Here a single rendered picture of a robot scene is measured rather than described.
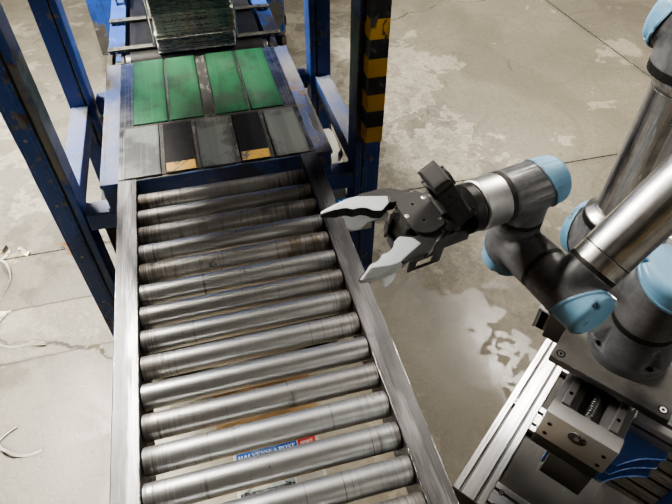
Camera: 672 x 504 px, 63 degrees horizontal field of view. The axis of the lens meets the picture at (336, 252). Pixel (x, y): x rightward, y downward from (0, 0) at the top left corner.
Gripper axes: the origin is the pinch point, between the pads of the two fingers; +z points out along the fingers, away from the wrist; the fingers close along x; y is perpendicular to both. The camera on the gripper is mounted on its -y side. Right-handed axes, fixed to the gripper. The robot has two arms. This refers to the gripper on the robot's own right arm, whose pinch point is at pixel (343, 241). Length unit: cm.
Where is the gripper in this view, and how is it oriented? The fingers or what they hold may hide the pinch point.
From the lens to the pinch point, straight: 68.3
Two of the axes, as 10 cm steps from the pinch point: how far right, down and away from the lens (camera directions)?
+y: -0.6, 6.0, 8.0
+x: -4.3, -7.3, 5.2
